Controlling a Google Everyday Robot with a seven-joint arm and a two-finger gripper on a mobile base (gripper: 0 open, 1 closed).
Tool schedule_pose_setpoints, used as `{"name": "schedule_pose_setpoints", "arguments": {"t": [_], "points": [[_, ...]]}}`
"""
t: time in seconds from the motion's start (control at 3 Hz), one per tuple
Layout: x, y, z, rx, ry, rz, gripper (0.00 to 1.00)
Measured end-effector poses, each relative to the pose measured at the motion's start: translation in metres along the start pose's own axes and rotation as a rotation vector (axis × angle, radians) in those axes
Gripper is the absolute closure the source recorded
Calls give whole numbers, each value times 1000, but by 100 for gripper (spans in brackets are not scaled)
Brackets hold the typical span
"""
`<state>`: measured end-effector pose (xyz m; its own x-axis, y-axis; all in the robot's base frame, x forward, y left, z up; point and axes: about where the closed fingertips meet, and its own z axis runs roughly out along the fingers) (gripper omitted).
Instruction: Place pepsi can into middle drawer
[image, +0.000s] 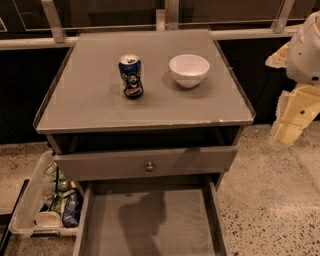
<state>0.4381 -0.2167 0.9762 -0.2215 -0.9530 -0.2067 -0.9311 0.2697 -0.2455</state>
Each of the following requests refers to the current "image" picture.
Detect grey drawer cabinet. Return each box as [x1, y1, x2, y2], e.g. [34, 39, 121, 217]
[32, 29, 257, 183]

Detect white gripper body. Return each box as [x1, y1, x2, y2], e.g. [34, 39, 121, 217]
[286, 11, 320, 85]

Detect blue snack bag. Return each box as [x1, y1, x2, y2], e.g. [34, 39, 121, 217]
[62, 193, 81, 228]

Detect green snack packets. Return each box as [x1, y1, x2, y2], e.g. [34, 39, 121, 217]
[41, 162, 70, 214]

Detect white ceramic bowl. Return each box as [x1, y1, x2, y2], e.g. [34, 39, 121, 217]
[169, 54, 210, 88]

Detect open grey middle drawer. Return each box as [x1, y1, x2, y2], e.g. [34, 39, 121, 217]
[73, 175, 231, 256]

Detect clear plastic storage bin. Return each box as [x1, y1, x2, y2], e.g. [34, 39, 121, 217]
[9, 151, 78, 237]

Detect grey top drawer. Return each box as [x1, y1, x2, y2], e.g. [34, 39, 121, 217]
[55, 146, 237, 181]

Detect round metal drawer knob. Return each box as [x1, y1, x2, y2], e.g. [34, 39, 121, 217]
[146, 162, 154, 172]

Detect blue pepsi can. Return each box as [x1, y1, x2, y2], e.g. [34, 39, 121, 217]
[118, 54, 143, 98]

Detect metal railing frame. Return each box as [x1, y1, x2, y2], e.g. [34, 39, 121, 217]
[0, 0, 320, 52]

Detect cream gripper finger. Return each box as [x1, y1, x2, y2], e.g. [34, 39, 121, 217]
[265, 43, 289, 68]
[271, 84, 320, 145]

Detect white cup in bin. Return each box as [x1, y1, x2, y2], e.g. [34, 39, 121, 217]
[35, 211, 63, 227]

